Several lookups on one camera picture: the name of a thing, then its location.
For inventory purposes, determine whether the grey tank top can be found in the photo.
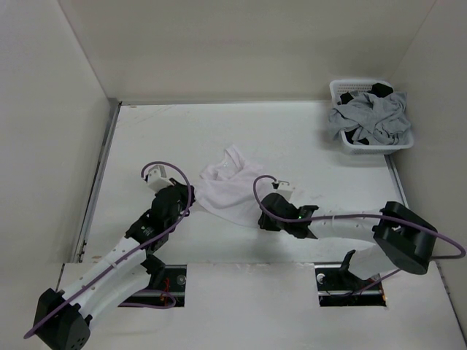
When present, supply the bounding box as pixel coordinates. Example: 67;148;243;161
327;91;412;146

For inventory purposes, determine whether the white plastic laundry basket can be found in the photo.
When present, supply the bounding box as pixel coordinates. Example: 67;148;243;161
326;78;414;155

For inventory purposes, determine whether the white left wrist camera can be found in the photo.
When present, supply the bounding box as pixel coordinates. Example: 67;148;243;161
144;165;172;193

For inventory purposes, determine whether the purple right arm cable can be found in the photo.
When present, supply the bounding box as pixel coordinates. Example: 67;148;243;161
252;175;467;298

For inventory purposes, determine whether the metal table edge rail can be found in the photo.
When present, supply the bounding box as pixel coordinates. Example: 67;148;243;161
69;98;122;263

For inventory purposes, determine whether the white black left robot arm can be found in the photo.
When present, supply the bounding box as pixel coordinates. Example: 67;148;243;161
25;182;195;349

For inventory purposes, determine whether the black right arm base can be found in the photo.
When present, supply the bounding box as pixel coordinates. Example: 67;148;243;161
314;249;386;307

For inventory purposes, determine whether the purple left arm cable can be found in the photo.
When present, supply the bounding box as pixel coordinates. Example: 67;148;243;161
23;160;194;340

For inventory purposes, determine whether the white tank top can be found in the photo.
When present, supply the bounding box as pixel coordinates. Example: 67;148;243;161
195;144;273;228

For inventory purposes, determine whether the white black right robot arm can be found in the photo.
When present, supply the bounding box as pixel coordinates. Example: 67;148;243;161
258;192;436;289

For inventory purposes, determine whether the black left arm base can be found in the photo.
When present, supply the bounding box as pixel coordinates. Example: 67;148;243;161
121;265;188;309

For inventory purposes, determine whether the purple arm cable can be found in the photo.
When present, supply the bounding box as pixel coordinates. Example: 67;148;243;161
23;160;194;340
252;175;467;298

